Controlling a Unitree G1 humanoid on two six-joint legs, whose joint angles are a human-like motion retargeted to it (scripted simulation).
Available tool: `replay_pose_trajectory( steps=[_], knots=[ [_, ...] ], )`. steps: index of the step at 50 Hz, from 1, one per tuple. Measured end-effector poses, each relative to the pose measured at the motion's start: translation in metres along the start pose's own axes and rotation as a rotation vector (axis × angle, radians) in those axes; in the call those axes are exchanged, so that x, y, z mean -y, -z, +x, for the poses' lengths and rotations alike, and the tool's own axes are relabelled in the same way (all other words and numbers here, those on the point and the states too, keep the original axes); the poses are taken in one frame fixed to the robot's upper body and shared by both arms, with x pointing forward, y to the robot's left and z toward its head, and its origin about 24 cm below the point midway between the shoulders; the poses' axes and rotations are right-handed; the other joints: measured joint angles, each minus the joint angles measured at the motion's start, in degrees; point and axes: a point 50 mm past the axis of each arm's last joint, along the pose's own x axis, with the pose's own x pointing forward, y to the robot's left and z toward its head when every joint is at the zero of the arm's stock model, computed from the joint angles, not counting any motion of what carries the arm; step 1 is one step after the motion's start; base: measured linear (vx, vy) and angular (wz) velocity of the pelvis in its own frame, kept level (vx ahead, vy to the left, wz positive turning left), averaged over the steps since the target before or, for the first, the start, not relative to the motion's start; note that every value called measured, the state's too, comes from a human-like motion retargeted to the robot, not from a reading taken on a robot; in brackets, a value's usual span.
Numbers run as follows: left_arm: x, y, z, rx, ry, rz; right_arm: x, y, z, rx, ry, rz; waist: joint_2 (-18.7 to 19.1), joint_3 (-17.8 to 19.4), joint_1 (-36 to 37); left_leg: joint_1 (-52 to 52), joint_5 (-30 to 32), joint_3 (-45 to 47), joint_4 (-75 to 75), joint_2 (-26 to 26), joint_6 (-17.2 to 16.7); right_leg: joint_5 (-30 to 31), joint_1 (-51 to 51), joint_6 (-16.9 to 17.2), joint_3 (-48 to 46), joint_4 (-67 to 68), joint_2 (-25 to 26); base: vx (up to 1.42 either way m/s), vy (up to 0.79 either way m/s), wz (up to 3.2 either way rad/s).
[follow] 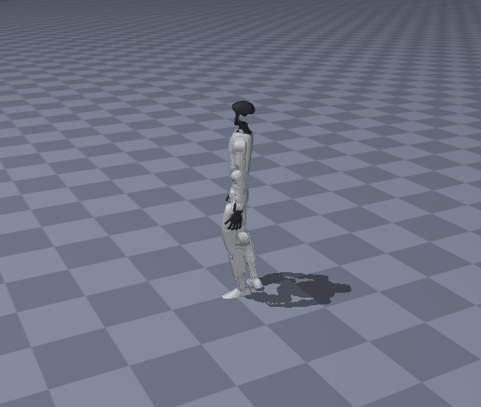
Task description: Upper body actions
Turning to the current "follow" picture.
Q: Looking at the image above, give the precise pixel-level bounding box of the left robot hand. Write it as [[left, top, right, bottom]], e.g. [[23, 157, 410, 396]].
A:
[[225, 203, 243, 230]]

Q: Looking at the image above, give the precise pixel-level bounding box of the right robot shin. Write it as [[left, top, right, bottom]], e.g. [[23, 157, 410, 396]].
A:
[[242, 231, 258, 281]]

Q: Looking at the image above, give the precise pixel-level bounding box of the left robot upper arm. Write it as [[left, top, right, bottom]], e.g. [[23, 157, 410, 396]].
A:
[[231, 137, 247, 182]]

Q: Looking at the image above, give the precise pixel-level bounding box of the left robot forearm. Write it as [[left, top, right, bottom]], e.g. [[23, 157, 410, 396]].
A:
[[234, 173, 246, 211]]

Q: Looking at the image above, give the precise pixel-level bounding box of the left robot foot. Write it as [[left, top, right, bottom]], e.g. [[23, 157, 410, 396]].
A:
[[222, 287, 252, 298]]

